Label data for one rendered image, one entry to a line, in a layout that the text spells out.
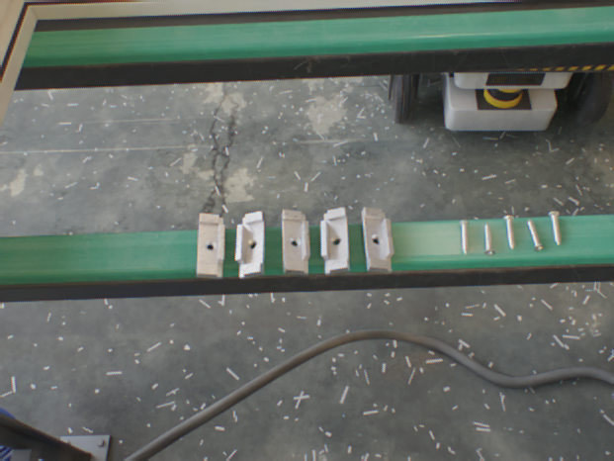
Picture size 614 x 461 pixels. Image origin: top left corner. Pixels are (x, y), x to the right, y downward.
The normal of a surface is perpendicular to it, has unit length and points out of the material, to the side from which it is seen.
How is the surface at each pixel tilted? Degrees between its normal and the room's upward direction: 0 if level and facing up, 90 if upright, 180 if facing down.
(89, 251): 0
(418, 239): 0
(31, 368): 0
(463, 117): 90
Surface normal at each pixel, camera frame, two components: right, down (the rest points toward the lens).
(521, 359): -0.04, -0.50
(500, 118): -0.04, 0.87
